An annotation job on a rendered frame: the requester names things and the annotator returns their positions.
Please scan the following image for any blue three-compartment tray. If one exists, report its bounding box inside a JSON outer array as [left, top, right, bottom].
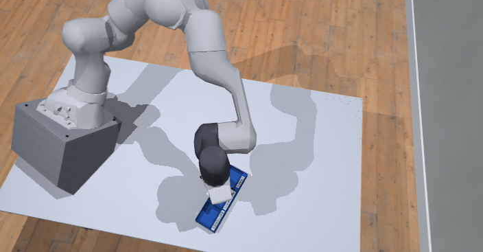
[[196, 164, 248, 233]]

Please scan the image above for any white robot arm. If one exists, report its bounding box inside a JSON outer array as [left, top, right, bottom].
[[36, 0, 257, 205]]

